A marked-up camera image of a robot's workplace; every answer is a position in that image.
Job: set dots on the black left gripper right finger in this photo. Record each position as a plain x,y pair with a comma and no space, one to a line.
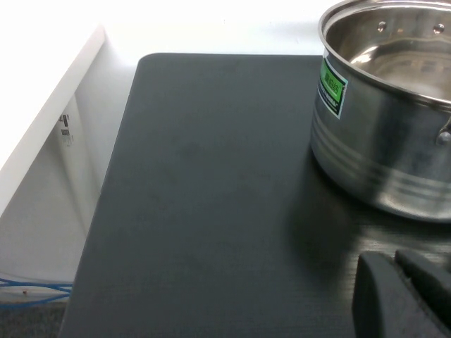
428,281

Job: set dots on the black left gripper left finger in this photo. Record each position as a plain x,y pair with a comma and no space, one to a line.
387,306

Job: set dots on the white cabinet panel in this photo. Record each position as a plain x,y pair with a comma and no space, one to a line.
49,183

